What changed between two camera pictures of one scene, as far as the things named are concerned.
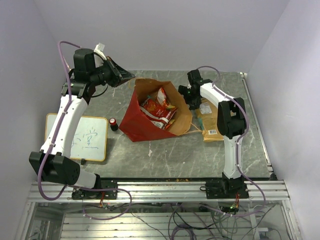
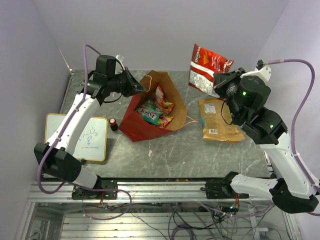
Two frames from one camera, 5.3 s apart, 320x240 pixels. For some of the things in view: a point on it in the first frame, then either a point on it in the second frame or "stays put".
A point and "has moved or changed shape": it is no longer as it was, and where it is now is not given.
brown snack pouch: [207, 113] stays put
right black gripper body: [192, 100] to [227, 87]
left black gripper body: [110, 75] to [125, 85]
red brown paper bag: [136, 127] has moved or changed shape
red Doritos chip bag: [158, 115] to [204, 64]
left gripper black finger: [123, 74] to [138, 88]
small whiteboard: [91, 141] stays put
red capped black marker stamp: [114, 126] stays put
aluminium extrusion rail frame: [163, 191] stays put
